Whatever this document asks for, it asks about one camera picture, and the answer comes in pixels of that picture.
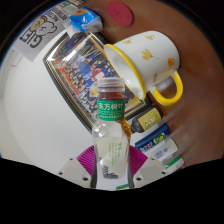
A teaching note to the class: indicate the flat round red coaster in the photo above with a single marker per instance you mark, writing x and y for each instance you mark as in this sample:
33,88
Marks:
119,12

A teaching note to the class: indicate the white mug yellow rim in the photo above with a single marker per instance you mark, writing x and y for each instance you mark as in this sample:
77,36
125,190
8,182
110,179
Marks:
146,58

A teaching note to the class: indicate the blue tissue pack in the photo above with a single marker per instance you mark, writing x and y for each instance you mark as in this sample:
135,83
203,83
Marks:
85,20

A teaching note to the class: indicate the brown pump bottle yellow label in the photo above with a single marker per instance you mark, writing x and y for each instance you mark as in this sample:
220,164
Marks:
146,119

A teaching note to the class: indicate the white printed paper bag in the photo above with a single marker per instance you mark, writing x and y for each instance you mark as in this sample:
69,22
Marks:
36,33

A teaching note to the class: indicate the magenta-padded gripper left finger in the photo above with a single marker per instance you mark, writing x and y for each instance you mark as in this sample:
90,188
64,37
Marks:
75,171

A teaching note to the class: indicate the dark blue pump bottle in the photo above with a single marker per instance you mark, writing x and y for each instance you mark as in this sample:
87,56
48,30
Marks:
153,138

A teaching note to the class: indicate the clear drink bottle green label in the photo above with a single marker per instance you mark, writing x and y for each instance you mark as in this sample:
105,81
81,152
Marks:
111,146

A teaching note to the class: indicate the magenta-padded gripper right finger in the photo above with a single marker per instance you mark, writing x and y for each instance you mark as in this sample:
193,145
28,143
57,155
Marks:
151,171

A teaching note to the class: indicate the white tube blue cap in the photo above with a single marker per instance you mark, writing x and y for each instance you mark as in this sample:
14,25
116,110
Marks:
163,150

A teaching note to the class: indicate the framed group picture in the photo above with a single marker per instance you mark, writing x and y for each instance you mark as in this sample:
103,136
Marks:
76,73

